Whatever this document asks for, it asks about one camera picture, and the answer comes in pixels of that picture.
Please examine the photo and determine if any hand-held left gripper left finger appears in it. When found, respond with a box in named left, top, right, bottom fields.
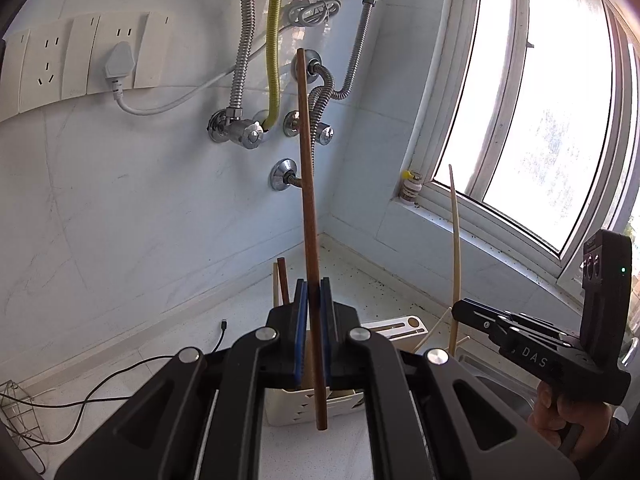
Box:
left=54, top=278, right=308, bottom=480

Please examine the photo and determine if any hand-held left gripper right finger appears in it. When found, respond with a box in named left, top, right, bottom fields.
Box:
left=318, top=278, right=581, bottom=480

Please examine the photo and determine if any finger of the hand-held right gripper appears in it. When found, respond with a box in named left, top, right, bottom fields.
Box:
left=451, top=310, right=516, bottom=356
left=457, top=298, right=551, bottom=333

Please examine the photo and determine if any dark brown wooden chopstick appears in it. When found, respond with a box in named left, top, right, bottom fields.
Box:
left=276, top=257, right=293, bottom=306
left=296, top=48, right=329, bottom=432

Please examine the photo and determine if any cream plastic utensil holder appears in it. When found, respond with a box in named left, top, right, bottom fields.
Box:
left=264, top=315, right=428, bottom=427

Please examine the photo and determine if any person's right hand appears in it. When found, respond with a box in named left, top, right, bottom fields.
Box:
left=527, top=380, right=616, bottom=463

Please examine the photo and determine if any stainless steel sink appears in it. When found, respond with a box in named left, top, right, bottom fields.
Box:
left=457, top=352, right=546, bottom=411

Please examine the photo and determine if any small bottle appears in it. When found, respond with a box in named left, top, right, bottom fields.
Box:
left=401, top=169, right=425, bottom=207

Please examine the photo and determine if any chrome angle valve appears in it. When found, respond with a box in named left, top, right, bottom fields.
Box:
left=207, top=107, right=266, bottom=150
left=282, top=110, right=335, bottom=147

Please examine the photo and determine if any white framed window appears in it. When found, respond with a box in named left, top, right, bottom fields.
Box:
left=400, top=0, right=640, bottom=306

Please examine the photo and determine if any black charger cable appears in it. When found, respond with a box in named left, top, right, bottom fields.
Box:
left=0, top=320, right=228, bottom=446
left=0, top=355, right=176, bottom=446

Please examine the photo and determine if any chrome wall flange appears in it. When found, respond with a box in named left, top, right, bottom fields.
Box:
left=269, top=158, right=301, bottom=192
left=291, top=49, right=323, bottom=83

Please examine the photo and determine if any steel corrugated hose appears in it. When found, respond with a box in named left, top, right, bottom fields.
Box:
left=285, top=62, right=337, bottom=191
left=227, top=0, right=256, bottom=111
left=330, top=0, right=382, bottom=101

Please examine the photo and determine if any metal wire rack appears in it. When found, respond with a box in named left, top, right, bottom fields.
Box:
left=0, top=380, right=41, bottom=476

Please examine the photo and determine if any yellow gas hose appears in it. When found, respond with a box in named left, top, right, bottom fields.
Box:
left=260, top=0, right=293, bottom=128

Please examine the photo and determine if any white power cable with plug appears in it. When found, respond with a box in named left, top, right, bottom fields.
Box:
left=103, top=0, right=346, bottom=117

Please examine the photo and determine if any white wall socket row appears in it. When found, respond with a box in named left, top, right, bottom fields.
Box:
left=0, top=10, right=170, bottom=123

